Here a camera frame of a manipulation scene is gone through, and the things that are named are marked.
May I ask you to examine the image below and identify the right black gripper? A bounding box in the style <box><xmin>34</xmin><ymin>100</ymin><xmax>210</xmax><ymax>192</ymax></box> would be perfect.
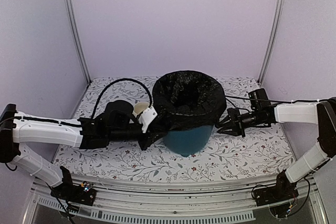
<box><xmin>217</xmin><ymin>107</ymin><xmax>264</xmax><ymax>137</ymax></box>

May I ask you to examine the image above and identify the teal plastic trash bin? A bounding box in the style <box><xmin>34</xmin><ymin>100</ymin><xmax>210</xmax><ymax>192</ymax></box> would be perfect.
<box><xmin>163</xmin><ymin>125</ymin><xmax>213</xmax><ymax>157</ymax></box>

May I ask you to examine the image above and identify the black plastic trash bag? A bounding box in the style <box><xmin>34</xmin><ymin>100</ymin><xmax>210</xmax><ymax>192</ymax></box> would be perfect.
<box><xmin>152</xmin><ymin>70</ymin><xmax>227</xmax><ymax>137</ymax></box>

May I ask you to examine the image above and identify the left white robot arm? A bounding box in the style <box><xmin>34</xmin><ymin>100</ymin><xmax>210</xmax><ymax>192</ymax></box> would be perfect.
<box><xmin>1</xmin><ymin>100</ymin><xmax>167</xmax><ymax>200</ymax></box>

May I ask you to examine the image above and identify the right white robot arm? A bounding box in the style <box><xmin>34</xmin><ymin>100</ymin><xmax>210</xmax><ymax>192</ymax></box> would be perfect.
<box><xmin>216</xmin><ymin>88</ymin><xmax>335</xmax><ymax>201</ymax></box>

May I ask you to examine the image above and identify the cream ceramic mug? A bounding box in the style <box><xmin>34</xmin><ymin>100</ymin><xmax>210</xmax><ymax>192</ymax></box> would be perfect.
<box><xmin>133</xmin><ymin>102</ymin><xmax>150</xmax><ymax>117</ymax></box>

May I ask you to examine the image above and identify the floral patterned table mat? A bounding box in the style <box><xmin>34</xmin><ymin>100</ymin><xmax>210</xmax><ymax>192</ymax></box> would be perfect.
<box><xmin>54</xmin><ymin>77</ymin><xmax>295</xmax><ymax>183</ymax></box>

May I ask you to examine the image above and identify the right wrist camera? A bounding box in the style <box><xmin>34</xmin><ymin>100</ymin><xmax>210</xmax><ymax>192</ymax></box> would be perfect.
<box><xmin>227</xmin><ymin>108</ymin><xmax>240</xmax><ymax>122</ymax></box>

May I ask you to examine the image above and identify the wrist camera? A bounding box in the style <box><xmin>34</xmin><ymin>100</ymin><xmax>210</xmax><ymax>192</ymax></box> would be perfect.
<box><xmin>138</xmin><ymin>106</ymin><xmax>157</xmax><ymax>133</ymax></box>
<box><xmin>227</xmin><ymin>108</ymin><xmax>240</xmax><ymax>122</ymax></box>

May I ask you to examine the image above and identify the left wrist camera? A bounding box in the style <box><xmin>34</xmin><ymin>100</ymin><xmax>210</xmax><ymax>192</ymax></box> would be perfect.
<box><xmin>138</xmin><ymin>106</ymin><xmax>157</xmax><ymax>133</ymax></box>

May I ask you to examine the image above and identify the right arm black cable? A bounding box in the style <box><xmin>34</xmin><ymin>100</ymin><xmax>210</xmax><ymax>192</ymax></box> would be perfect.
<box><xmin>224</xmin><ymin>95</ymin><xmax>329</xmax><ymax>112</ymax></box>

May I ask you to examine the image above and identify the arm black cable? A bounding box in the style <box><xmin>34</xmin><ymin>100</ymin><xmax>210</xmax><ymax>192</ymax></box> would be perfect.
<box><xmin>224</xmin><ymin>95</ymin><xmax>329</xmax><ymax>112</ymax></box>
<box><xmin>90</xmin><ymin>78</ymin><xmax>153</xmax><ymax>120</ymax></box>

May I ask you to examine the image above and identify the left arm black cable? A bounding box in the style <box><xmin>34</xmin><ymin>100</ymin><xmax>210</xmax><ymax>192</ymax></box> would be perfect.
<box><xmin>90</xmin><ymin>78</ymin><xmax>153</xmax><ymax>120</ymax></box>

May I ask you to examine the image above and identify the front aluminium rail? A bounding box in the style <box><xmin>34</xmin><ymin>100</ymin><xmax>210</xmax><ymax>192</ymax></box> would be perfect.
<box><xmin>22</xmin><ymin>174</ymin><xmax>329</xmax><ymax>224</ymax></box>

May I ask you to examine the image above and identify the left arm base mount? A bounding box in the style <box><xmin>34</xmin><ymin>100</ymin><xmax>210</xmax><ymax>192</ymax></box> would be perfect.
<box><xmin>50</xmin><ymin>166</ymin><xmax>97</xmax><ymax>206</ymax></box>

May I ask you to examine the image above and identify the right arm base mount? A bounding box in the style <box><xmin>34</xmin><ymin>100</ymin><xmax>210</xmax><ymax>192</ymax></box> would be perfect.
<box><xmin>251</xmin><ymin>170</ymin><xmax>299</xmax><ymax>206</ymax></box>

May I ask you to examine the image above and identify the right aluminium frame post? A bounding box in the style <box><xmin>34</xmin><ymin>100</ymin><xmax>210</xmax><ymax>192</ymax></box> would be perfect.
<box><xmin>258</xmin><ymin>0</ymin><xmax>285</xmax><ymax>85</ymax></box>

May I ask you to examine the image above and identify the aluminium frame post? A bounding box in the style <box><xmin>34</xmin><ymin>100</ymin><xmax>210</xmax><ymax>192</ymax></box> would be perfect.
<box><xmin>258</xmin><ymin>0</ymin><xmax>285</xmax><ymax>85</ymax></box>
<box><xmin>64</xmin><ymin>0</ymin><xmax>91</xmax><ymax>85</ymax></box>

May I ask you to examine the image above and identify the left aluminium frame post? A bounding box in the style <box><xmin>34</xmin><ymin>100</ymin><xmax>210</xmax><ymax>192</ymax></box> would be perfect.
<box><xmin>64</xmin><ymin>0</ymin><xmax>91</xmax><ymax>85</ymax></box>

